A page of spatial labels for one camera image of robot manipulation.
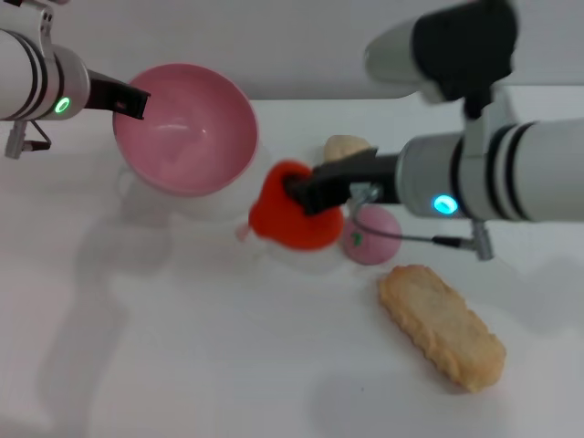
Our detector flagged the pink toy peach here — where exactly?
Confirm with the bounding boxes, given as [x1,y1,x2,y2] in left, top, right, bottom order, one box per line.
[341,203,403,266]

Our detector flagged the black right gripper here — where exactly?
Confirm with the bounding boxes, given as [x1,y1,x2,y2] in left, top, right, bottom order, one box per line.
[285,146,402,216]

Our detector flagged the orange toy fruit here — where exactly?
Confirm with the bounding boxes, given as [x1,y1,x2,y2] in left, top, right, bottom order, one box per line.
[235,159,346,251]

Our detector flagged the long golden toy bread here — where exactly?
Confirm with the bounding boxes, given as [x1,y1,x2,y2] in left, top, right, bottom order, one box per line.
[377,264,507,394]

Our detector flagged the cream toy bun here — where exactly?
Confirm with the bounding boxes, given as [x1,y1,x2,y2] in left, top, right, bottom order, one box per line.
[323,134,373,162]

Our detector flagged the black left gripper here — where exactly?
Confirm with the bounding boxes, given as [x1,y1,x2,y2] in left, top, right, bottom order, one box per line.
[84,68,152,121]

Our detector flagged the pink plastic bowl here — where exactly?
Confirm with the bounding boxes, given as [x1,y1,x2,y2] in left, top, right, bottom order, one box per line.
[112,62,259,198]

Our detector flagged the left arm cable with connector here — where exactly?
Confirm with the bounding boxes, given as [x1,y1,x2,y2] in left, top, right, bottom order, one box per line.
[4,119,54,160]

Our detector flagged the right arm cable with connectors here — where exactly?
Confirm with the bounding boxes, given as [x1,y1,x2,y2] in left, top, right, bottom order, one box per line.
[349,182,496,262]

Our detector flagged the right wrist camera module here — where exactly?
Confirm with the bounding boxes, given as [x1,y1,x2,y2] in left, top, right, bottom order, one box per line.
[363,0,521,120]

